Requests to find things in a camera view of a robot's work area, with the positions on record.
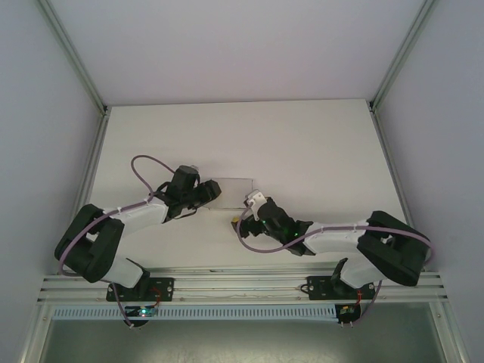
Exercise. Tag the white paper box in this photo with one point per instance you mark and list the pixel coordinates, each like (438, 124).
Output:
(230, 193)

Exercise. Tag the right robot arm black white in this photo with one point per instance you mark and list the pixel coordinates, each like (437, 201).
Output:
(332, 242)

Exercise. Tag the small circuit board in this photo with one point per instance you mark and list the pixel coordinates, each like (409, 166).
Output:
(346, 311)

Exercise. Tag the circuit board with green light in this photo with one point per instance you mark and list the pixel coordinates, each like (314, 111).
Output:
(143, 312)

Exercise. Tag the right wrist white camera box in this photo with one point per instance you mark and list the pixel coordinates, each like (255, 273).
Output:
(259, 198)

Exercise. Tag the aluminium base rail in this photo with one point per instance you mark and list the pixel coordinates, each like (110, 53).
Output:
(242, 283)

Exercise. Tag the left aluminium table side rail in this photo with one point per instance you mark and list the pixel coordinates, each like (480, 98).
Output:
(97, 140)

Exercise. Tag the aluminium table side rail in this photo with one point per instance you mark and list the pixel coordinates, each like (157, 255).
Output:
(97, 140)
(386, 151)

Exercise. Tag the right aluminium table side rail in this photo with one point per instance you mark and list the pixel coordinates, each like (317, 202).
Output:
(386, 151)

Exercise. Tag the left aluminium frame post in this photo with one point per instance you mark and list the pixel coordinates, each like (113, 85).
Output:
(72, 49)

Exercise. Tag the aluminium frame post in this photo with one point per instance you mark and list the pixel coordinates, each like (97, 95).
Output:
(72, 49)
(404, 49)

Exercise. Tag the aluminium frame leg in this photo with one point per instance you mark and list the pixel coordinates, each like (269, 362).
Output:
(36, 332)
(448, 332)

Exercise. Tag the right aluminium frame post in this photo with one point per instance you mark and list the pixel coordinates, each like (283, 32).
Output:
(404, 49)

